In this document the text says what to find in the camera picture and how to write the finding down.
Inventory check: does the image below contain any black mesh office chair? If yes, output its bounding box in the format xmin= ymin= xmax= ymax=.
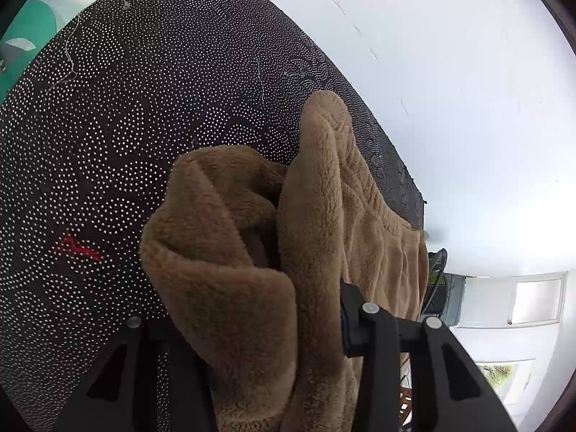
xmin=422 ymin=247 xmax=451 ymax=318

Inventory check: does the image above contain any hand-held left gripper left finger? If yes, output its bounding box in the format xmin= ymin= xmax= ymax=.
xmin=53 ymin=316 xmax=217 ymax=432

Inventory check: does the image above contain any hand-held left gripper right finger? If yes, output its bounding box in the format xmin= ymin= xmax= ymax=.
xmin=339 ymin=279 xmax=518 ymax=432

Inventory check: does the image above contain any black dotted tablecloth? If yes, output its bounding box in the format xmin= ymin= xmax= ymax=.
xmin=0 ymin=0 xmax=426 ymax=432

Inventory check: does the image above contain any green round flower decal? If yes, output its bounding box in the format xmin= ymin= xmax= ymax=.
xmin=0 ymin=0 xmax=58 ymax=105

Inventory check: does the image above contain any brown fleece garment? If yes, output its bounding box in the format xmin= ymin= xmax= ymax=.
xmin=139 ymin=90 xmax=430 ymax=432

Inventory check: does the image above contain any landscape wall picture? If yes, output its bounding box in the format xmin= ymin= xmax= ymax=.
xmin=474 ymin=359 xmax=537 ymax=408

